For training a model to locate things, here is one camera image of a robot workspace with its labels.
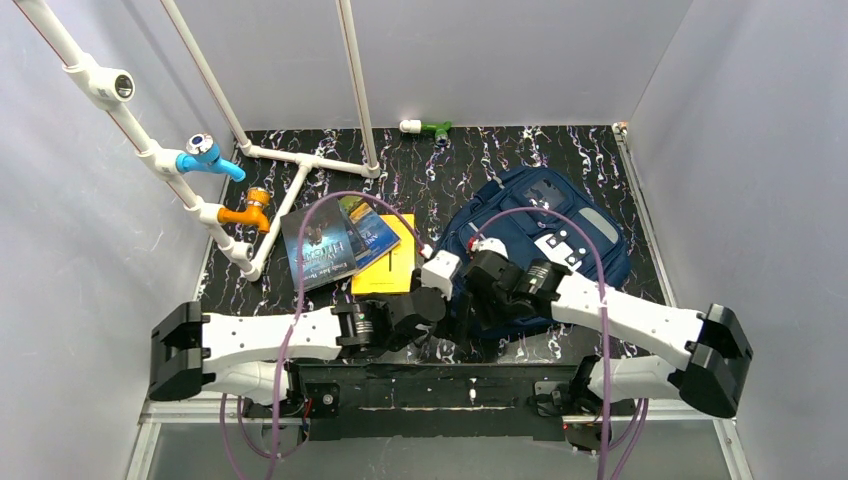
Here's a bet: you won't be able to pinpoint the navy blue backpack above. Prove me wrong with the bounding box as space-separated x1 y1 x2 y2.
433 165 633 342

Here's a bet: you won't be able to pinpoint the dark blue hardcover book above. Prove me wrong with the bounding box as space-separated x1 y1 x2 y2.
280 199 357 291

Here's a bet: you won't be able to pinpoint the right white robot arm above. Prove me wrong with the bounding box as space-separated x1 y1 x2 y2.
462 251 753 418

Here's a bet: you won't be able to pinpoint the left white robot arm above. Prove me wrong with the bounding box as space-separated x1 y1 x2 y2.
147 287 470 406

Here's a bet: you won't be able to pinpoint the yellow notebook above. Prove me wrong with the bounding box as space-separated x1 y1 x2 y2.
352 214 417 296

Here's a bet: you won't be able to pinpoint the blue orange paperback book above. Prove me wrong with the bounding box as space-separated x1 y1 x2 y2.
339 195 400 271

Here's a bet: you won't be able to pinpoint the green white pipe fitting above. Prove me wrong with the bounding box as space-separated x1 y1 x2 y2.
399 119 453 147

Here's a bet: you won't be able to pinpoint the orange plastic tap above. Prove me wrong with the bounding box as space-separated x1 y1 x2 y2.
216 187 271 234

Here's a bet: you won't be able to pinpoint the blue plastic tap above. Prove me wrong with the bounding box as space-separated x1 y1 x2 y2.
175 133 246 182

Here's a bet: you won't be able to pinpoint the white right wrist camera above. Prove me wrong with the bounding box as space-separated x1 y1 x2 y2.
468 237 509 259

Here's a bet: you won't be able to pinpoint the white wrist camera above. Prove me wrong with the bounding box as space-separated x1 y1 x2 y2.
420 246 461 300
468 237 509 259

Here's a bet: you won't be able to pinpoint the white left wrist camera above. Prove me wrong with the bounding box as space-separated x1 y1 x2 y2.
420 246 461 300

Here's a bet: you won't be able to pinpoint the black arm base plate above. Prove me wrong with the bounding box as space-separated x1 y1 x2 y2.
280 360 601 442

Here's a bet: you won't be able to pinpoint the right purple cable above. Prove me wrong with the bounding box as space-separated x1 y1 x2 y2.
473 206 651 480

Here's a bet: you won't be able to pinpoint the purple cable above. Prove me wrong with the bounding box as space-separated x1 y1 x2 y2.
473 206 651 480
218 190 432 480

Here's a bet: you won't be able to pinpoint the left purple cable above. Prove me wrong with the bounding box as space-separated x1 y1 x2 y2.
218 190 432 480

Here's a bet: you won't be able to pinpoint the aluminium rail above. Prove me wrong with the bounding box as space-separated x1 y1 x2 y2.
125 395 754 479

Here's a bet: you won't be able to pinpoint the white pvc pipe frame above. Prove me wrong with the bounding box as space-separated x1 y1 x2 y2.
13 0 383 283

